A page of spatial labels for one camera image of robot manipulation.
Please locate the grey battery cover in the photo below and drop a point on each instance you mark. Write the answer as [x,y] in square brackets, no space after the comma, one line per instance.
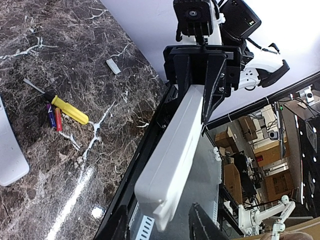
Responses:
[113,66]

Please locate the red battery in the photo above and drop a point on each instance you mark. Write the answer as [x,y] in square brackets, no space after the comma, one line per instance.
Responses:
[58,119]

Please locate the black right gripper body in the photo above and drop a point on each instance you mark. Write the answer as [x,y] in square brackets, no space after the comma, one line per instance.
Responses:
[199,62]

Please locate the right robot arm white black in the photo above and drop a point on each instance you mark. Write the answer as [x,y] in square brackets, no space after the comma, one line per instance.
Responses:
[260,66]

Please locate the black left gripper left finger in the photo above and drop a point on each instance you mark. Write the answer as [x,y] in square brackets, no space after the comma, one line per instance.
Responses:
[117,227]

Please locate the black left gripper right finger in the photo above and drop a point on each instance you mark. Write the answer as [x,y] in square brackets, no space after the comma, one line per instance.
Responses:
[201,227]

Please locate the white remote control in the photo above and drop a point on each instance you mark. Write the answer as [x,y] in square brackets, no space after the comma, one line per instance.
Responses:
[160,185]

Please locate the white slotted cable duct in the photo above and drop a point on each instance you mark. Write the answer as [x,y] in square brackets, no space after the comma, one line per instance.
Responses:
[145,228]

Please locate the yellow handle screwdriver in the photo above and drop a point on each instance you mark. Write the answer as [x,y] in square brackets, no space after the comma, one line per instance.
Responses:
[65,107]

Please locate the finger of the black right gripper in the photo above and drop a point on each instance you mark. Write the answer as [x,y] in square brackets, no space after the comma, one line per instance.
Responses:
[182,66]
[216,65]

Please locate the blue purple battery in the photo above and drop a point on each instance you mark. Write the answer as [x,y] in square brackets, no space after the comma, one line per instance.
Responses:
[51,115]

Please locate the grey remote control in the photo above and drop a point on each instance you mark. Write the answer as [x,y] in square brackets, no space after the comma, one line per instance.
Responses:
[13,164]

